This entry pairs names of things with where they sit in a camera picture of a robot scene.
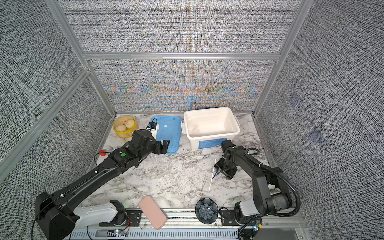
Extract blue plastic box lid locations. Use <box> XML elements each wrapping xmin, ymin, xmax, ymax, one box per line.
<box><xmin>151</xmin><ymin>116</ymin><xmax>183</xmax><ymax>154</ymax></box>

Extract white glass rod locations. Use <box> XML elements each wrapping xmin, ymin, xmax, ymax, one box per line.
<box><xmin>209</xmin><ymin>159</ymin><xmax>217</xmax><ymax>191</ymax></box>

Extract metal tweezers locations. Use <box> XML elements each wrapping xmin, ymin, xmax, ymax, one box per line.
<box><xmin>200</xmin><ymin>174</ymin><xmax>208</xmax><ymax>194</ymax></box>

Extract white plastic storage box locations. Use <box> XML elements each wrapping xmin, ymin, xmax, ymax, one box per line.
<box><xmin>181</xmin><ymin>107</ymin><xmax>241</xmax><ymax>150</ymax></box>

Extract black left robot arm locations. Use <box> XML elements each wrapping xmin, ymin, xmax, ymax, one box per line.
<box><xmin>33</xmin><ymin>129</ymin><xmax>170</xmax><ymax>240</ymax></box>

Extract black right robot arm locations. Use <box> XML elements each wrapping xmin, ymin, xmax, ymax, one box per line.
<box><xmin>215</xmin><ymin>140</ymin><xmax>301</xmax><ymax>225</ymax></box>

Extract blue label sticker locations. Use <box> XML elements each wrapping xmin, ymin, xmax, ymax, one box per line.
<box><xmin>199</xmin><ymin>138</ymin><xmax>227</xmax><ymax>149</ymax></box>

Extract right steamed bun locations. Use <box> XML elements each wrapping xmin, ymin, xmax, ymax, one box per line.
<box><xmin>125</xmin><ymin>119</ymin><xmax>136</xmax><ymax>129</ymax></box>

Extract steamed bun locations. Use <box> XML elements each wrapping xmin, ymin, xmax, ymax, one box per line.
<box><xmin>115</xmin><ymin>124</ymin><xmax>127</xmax><ymax>132</ymax></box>
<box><xmin>125</xmin><ymin>119</ymin><xmax>136</xmax><ymax>129</ymax></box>

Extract yellow wooden steamer basket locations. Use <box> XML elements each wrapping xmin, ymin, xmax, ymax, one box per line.
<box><xmin>113</xmin><ymin>116</ymin><xmax>139</xmax><ymax>139</ymax></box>

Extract left steamed bun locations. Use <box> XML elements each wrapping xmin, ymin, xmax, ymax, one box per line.
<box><xmin>115</xmin><ymin>124</ymin><xmax>127</xmax><ymax>132</ymax></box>

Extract black round pleated dish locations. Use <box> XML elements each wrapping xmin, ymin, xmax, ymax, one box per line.
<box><xmin>195</xmin><ymin>198</ymin><xmax>219</xmax><ymax>225</ymax></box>

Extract pink phone case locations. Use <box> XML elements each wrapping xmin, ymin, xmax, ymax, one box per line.
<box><xmin>139</xmin><ymin>196</ymin><xmax>168</xmax><ymax>230</ymax></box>

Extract red cylinder block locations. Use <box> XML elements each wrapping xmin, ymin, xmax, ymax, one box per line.
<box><xmin>99</xmin><ymin>150</ymin><xmax>106</xmax><ymax>157</ymax></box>

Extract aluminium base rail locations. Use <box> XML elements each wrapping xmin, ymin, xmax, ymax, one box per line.
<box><xmin>85</xmin><ymin>208</ymin><xmax>311</xmax><ymax>240</ymax></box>

